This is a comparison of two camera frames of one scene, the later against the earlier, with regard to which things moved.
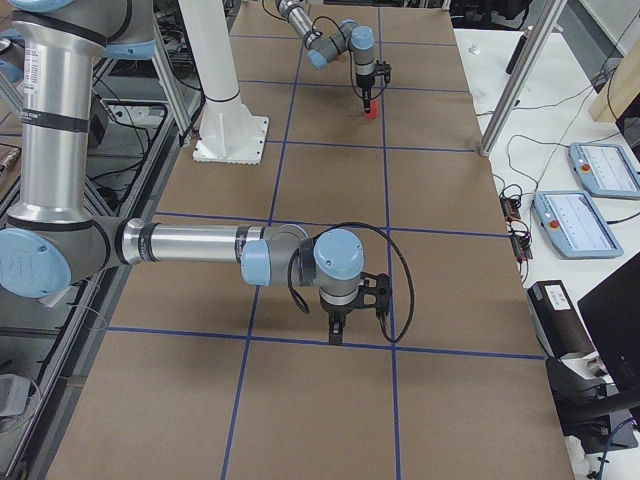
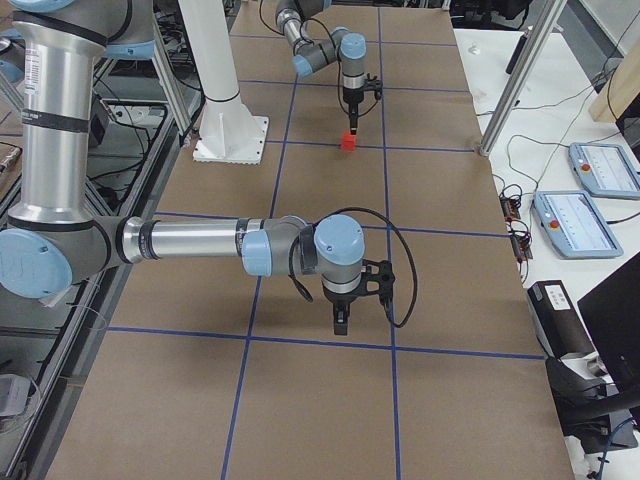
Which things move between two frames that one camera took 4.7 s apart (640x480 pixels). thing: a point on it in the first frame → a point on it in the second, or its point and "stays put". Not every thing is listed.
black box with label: [560, 319] stays put
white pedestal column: [227, 133] stays put
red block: [374, 110] → [349, 141]
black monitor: [611, 313] stays put
